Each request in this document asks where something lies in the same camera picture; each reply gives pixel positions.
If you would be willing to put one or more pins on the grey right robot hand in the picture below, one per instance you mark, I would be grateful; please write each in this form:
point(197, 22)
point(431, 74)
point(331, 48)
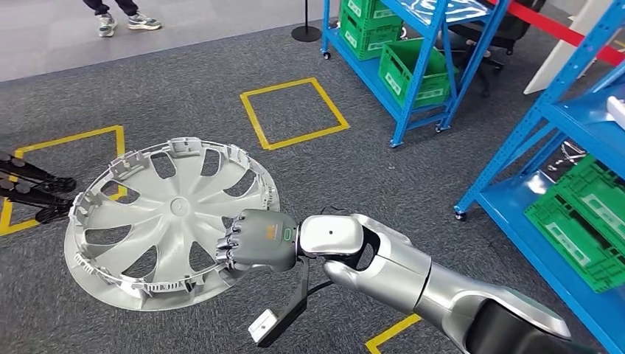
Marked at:
point(263, 239)

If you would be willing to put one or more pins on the silver wheel hubcap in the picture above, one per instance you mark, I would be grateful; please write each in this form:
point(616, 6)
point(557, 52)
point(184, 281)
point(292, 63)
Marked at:
point(180, 207)

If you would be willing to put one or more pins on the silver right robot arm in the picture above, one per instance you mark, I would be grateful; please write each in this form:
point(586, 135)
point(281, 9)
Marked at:
point(415, 278)

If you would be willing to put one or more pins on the blue metal shelf rack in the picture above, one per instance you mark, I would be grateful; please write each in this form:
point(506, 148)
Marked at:
point(418, 78)
point(586, 117)

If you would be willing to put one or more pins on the person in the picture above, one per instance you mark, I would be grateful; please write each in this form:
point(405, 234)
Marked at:
point(141, 22)

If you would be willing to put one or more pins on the black office chair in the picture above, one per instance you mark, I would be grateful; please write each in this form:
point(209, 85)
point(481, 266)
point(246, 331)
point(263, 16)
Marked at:
point(517, 34)

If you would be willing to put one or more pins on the white board panel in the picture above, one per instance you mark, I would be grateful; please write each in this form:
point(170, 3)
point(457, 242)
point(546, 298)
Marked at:
point(552, 68)

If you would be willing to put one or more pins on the red barrier belt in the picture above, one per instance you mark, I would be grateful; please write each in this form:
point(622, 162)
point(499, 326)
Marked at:
point(561, 30)

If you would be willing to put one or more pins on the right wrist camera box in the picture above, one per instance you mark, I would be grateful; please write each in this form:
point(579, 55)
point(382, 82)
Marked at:
point(273, 327)

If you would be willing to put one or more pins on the black stanchion post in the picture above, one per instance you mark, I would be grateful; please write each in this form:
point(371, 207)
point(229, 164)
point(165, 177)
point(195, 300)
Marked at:
point(306, 34)

